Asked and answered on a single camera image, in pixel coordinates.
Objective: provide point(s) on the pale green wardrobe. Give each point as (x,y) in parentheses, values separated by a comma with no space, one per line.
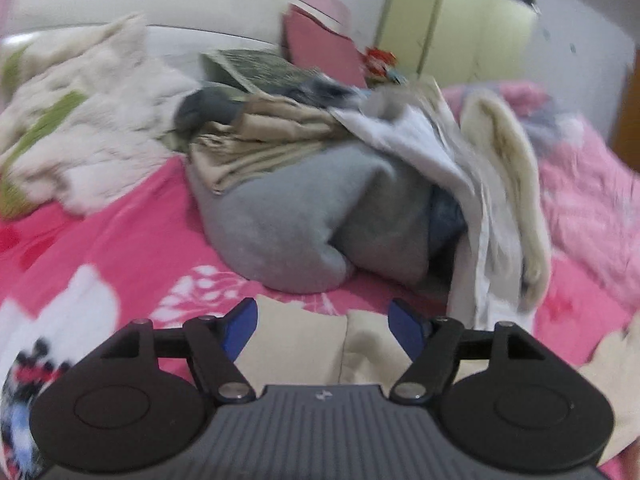
(450,20)

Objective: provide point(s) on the pink pillow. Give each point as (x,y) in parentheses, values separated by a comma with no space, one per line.
(325,45)

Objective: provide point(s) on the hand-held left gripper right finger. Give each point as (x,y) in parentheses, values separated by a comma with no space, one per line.
(405,327)

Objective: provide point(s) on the grey sweatshirt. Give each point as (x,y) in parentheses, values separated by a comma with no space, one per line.
(290,220)

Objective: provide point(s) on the red toy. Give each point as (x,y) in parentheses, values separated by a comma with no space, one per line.
(382,62)

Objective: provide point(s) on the beige zip jacket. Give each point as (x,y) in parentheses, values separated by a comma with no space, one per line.
(310,345)

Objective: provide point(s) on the green patterned pillow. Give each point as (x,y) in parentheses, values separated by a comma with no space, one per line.
(250,67)

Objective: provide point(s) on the dark grey garment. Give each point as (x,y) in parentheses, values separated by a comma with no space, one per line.
(205,107)

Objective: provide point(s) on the khaki crumpled cloth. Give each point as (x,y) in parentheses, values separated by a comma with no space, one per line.
(265,145)

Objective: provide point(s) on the white fluffy blanket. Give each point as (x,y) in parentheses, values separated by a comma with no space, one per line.
(85,110)

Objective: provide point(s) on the white crumpled cloth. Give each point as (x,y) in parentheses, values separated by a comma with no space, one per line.
(450,160)

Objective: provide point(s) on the cream fleece garment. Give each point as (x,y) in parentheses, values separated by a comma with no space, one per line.
(515,175)

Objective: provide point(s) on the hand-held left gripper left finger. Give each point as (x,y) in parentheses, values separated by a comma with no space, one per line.
(242,325)

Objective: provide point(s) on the pink grey floral duvet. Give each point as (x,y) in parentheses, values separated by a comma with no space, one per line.
(585,180)

